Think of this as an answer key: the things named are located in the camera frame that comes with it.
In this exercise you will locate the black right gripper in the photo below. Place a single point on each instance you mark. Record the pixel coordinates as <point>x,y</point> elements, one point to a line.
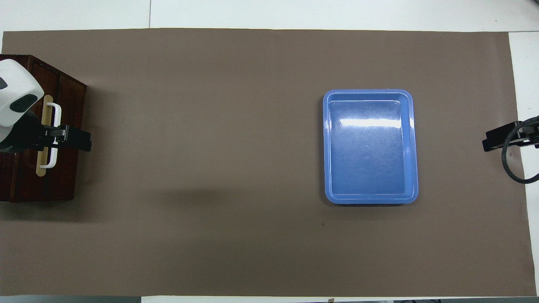
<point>530,138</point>

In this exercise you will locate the blue plastic tray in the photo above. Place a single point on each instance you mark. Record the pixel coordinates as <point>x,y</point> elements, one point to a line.
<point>362,147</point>

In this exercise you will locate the brown table mat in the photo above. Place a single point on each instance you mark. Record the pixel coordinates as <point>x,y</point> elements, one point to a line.
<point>210,126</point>

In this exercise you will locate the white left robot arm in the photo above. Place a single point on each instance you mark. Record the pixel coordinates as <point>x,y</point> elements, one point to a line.
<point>17,84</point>

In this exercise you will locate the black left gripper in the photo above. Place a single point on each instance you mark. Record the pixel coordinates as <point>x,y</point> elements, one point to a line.
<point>25,139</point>

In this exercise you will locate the dark wooden cabinet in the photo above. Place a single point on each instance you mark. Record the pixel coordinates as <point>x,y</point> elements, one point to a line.
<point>70,176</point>

